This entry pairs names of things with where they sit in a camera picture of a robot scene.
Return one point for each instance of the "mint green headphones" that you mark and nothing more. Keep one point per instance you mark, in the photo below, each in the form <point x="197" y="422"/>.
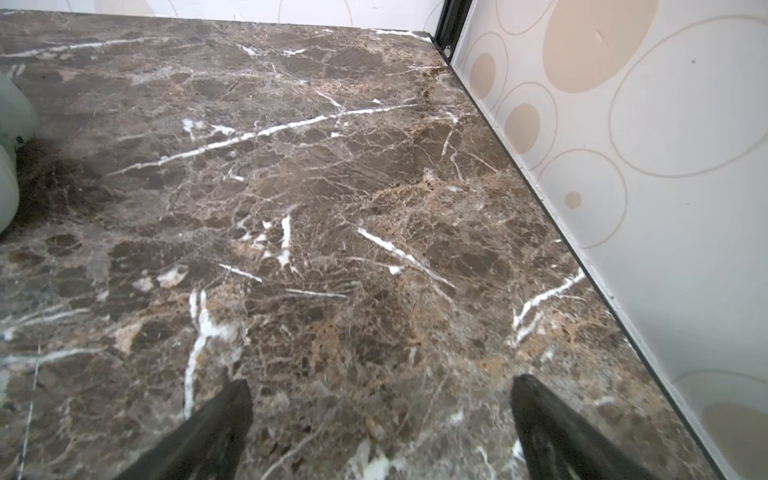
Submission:
<point x="18" y="125"/>

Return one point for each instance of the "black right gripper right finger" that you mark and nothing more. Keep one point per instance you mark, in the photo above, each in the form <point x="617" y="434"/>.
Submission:
<point x="559" y="443"/>

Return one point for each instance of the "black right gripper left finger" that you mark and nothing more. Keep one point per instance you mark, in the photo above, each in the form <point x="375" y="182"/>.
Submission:
<point x="208" y="445"/>

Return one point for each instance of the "black vertical frame post right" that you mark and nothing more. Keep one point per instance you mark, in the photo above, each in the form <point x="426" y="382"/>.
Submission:
<point x="450" y="26"/>

